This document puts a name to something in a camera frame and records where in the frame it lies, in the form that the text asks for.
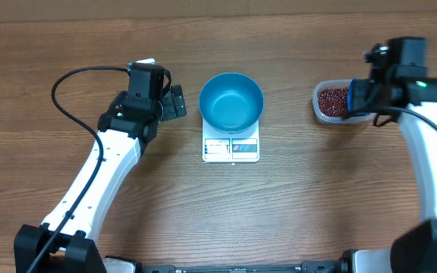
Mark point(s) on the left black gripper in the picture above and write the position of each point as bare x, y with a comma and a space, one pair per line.
169, 110

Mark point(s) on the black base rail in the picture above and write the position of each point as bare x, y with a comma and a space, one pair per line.
304, 267

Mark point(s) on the blue plastic measuring scoop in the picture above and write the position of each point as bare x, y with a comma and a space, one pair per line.
350, 95

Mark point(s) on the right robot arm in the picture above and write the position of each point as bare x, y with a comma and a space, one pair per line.
400, 88

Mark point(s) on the red beans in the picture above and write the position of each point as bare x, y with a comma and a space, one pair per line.
332, 102

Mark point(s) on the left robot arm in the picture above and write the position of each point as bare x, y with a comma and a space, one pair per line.
66, 240

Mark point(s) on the blue metal bowl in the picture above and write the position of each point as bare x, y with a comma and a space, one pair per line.
231, 102

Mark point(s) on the clear plastic food container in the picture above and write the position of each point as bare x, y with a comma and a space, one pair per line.
323, 119

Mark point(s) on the white digital kitchen scale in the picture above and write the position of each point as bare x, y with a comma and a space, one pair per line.
219, 147

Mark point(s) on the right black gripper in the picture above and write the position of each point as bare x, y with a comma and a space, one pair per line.
364, 109

